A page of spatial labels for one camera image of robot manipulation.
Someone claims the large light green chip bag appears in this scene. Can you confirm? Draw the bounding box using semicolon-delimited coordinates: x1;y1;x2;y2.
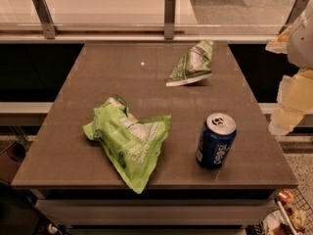
83;96;171;194

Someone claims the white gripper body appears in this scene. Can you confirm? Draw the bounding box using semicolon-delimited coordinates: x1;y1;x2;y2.
288;7;313;69

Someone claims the left metal glass bracket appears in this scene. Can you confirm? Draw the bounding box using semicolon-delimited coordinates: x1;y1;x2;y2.
32;0;58;39

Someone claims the wire basket with snacks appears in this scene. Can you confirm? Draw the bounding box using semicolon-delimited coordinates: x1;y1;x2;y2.
261;188;313;235

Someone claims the small green jalapeno chip bag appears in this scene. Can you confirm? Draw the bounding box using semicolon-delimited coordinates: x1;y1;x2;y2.
165;39;213;86

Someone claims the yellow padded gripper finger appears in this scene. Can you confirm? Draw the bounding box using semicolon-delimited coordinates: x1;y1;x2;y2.
265;26;291;54
268;69;313;136

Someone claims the middle metal glass bracket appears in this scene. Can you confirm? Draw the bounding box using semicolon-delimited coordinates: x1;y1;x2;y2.
164;0;176;40

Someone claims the blue Pepsi soda can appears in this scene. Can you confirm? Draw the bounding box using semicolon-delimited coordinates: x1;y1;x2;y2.
196;113;237;169

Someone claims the glass railing panel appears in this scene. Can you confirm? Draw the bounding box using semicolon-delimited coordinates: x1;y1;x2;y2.
0;0;295;35

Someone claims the right metal glass bracket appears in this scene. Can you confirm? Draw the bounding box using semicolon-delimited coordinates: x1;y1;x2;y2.
280;0;310;33

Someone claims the metal glass bracket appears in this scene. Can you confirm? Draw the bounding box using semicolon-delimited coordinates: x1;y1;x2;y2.
164;0;176;40
32;0;58;39
280;0;310;33

